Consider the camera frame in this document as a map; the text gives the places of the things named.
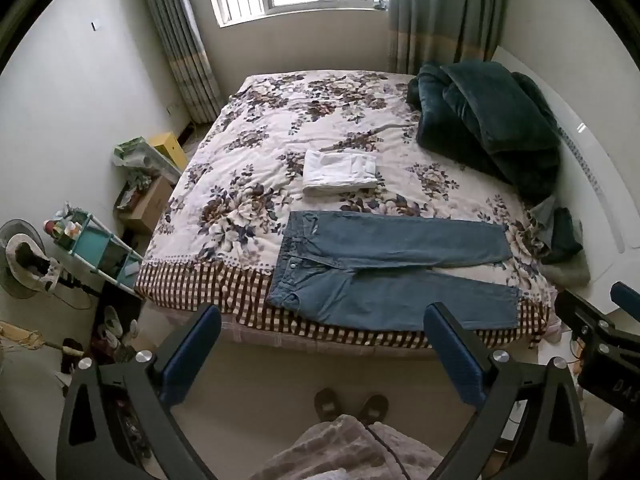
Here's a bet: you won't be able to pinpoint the white folded pants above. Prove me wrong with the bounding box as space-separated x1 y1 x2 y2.
302 149 379 196

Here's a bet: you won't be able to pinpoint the brown slipper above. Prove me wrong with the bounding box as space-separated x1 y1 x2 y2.
314 387 342 423

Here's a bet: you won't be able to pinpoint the pair of dark slippers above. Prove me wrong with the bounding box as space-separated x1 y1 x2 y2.
357 394 390 426

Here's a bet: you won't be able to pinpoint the yellow box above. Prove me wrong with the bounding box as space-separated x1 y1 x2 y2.
151 131 188 171

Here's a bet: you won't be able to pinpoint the blue jeans pants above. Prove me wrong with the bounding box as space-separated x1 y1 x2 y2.
265 210 523 333

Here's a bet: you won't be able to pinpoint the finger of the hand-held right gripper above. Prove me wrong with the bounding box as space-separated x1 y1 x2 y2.
610 281 640 312

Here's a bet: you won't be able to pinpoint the black bedside cabinet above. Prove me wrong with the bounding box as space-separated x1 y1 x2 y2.
92 280 146 361

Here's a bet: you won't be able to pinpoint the teal storage cart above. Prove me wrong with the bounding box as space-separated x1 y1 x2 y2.
50 202 146 296

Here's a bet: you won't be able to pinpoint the green and white plastic bag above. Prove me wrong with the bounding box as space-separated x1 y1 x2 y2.
112 137 183 186

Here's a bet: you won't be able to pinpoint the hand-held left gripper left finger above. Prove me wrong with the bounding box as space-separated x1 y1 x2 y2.
56 304 222 480

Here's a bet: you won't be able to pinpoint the black cable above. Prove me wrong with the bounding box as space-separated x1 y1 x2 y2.
367 425 411 480

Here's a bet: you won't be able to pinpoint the white bed headboard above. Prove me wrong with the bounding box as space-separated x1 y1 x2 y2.
490 45 640 321

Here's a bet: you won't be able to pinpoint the standing fan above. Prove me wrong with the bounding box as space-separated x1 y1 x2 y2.
0 219 66 301

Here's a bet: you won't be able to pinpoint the dark green garment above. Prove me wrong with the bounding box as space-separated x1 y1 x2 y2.
542 207 583 266

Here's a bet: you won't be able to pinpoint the grey-green curtain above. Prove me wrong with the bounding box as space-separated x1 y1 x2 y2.
135 0 223 126
387 0 506 76

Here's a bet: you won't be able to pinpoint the blue-grey garment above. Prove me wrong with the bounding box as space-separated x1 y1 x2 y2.
530 195 558 248

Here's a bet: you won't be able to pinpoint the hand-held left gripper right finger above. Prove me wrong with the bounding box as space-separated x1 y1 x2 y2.
423 302 588 480

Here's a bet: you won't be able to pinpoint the brown cardboard box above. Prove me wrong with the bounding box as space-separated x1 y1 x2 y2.
114 175 175 235

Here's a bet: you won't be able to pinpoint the floral bed blanket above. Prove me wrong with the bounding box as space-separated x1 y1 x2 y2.
134 71 558 351

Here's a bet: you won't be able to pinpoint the person's fuzzy pink robe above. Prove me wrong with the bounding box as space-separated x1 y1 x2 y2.
250 414 441 480

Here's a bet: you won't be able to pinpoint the dark green plush blanket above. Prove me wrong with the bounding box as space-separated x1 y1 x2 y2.
406 60 562 206

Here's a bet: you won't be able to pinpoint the pair of white shoes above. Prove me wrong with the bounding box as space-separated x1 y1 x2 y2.
97 305 138 351

